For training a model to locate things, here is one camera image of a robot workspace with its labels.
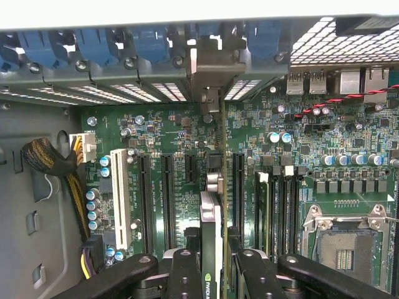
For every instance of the open black PC case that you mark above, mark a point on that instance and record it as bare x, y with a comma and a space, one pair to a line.
31, 124

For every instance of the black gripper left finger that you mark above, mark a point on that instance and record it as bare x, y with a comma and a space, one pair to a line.
184, 274

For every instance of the green motherboard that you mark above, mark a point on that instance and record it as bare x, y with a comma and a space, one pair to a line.
249, 134

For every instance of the long black expansion slot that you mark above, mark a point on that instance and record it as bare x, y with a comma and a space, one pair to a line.
167, 199
238, 193
145, 202

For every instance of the CPU socket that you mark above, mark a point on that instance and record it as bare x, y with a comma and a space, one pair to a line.
343, 249

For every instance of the silver network port block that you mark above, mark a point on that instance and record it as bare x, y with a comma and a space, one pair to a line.
375, 84

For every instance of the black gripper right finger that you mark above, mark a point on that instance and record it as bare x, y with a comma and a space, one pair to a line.
258, 277

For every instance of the RAM stick with white label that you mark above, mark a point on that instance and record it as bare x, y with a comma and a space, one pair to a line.
266, 211

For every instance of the silver USB port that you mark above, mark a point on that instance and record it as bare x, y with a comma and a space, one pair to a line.
295, 84
318, 84

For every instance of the blue slot clip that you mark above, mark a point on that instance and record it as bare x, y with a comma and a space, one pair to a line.
7, 59
265, 40
93, 45
40, 46
209, 31
149, 43

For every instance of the white expansion slot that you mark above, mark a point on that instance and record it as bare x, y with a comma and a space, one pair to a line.
121, 199

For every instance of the silver perforated slot cover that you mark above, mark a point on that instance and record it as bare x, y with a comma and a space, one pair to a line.
171, 92
137, 93
103, 95
243, 89

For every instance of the white power connector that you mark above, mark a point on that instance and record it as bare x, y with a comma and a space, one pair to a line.
88, 146

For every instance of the thin socket locking lever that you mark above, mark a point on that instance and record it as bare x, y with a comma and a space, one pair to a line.
391, 220

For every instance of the short black expansion slot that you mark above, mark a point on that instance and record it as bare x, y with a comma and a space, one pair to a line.
190, 168

